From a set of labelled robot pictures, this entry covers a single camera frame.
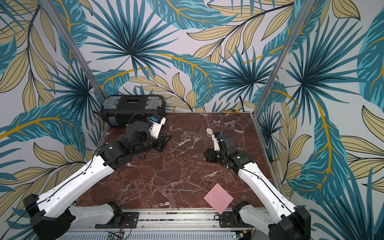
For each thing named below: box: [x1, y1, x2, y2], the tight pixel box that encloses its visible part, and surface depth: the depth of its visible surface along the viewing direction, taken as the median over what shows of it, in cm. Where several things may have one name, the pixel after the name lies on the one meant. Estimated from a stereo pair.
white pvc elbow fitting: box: [206, 128, 213, 138], surface depth 108 cm
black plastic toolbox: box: [100, 94, 166, 128], surface depth 102 cm
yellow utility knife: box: [222, 109, 239, 114], surface depth 124 cm
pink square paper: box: [203, 182, 234, 215], surface depth 83 cm
